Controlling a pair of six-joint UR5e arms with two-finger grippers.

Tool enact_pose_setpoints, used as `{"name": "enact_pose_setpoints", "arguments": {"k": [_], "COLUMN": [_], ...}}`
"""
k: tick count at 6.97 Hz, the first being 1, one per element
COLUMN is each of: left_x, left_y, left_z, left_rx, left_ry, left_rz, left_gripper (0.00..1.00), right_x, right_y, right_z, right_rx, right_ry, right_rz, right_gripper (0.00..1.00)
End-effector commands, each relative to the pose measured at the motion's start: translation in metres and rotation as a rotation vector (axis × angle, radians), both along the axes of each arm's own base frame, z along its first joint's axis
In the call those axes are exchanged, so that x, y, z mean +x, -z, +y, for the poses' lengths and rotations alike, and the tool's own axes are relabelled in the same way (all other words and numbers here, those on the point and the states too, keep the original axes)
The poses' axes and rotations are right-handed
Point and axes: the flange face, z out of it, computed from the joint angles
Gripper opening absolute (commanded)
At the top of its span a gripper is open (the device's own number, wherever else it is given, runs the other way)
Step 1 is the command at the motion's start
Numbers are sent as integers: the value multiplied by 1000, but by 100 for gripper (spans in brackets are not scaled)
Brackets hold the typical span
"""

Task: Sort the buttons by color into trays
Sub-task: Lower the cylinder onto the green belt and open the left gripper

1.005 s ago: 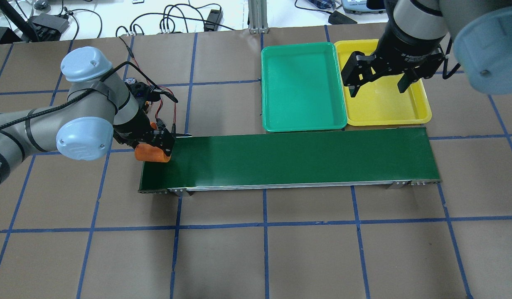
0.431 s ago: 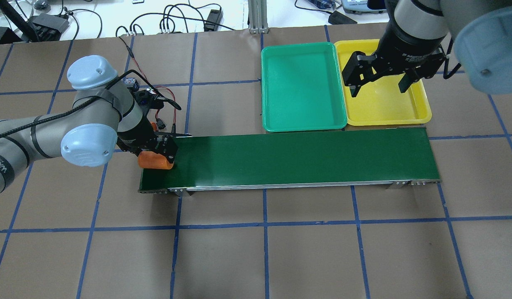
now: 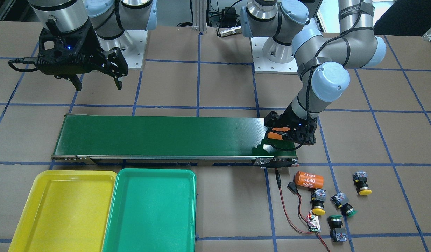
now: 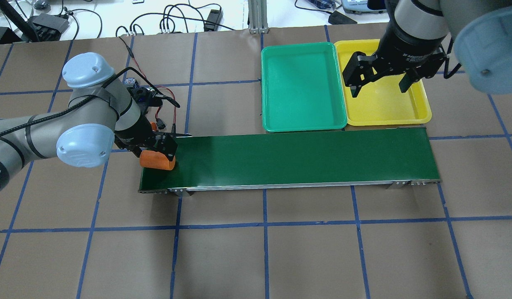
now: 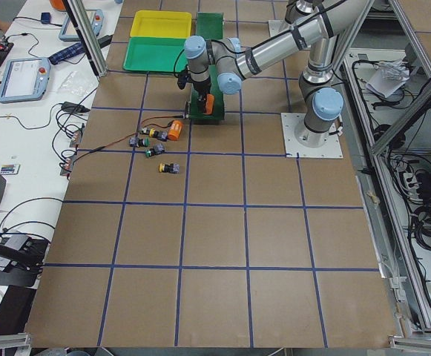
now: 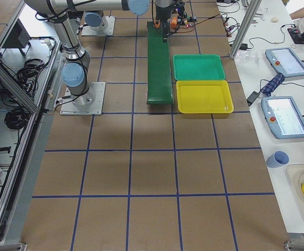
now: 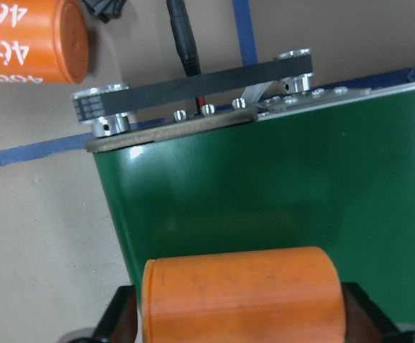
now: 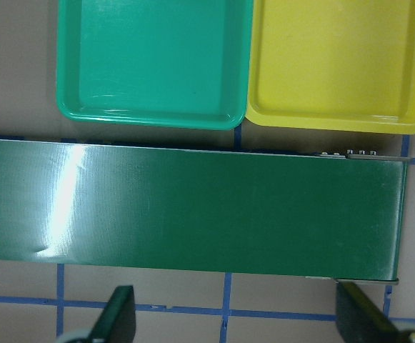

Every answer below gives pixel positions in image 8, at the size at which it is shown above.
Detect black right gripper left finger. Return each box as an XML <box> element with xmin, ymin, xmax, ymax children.
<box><xmin>86</xmin><ymin>286</ymin><xmax>136</xmax><ymax>343</ymax></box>

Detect yellow plastic tray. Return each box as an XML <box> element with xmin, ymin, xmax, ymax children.
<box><xmin>246</xmin><ymin>1</ymin><xmax>415</xmax><ymax>134</ymax></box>

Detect green conveyor belt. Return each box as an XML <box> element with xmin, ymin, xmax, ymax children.
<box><xmin>0</xmin><ymin>140</ymin><xmax>407</xmax><ymax>282</ymax></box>

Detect green plastic tray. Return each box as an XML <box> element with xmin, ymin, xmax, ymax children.
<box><xmin>56</xmin><ymin>1</ymin><xmax>254</xmax><ymax>130</ymax></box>

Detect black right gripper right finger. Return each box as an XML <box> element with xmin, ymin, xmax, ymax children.
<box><xmin>336</xmin><ymin>282</ymin><xmax>411</xmax><ymax>343</ymax></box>

